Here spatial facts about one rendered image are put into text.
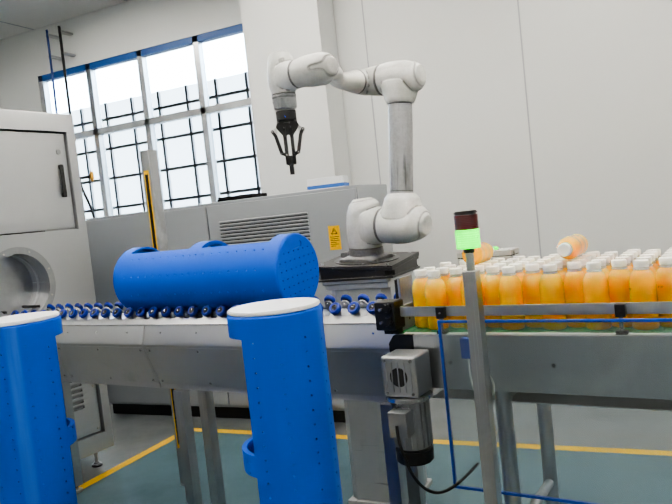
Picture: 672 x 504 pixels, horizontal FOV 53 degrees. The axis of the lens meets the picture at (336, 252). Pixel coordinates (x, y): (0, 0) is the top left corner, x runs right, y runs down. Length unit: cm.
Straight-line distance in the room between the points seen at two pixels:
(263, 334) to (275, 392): 17
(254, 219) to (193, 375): 167
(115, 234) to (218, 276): 248
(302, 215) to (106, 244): 160
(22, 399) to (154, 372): 62
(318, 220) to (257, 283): 165
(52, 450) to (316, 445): 106
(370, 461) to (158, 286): 118
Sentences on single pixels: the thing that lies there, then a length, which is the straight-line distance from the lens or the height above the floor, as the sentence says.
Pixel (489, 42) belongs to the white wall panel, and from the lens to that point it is 512.
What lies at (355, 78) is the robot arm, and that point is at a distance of 288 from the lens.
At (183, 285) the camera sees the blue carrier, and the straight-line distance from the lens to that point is 273.
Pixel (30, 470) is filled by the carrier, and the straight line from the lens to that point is 269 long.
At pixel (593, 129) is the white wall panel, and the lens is 494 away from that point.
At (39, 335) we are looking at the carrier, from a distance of 260.
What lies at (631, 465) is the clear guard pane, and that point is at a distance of 195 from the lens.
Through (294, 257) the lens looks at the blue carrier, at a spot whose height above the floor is 114.
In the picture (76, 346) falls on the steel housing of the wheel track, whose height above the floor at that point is 82.
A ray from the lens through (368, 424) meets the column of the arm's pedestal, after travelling 302.
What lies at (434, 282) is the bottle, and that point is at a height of 105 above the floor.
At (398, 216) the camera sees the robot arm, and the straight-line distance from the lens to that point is 279.
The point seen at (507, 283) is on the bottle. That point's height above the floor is 104.
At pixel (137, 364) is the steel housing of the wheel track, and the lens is 306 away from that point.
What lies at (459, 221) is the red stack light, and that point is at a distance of 180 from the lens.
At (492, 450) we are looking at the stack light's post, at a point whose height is 62.
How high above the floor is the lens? 129
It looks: 3 degrees down
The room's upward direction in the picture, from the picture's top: 6 degrees counter-clockwise
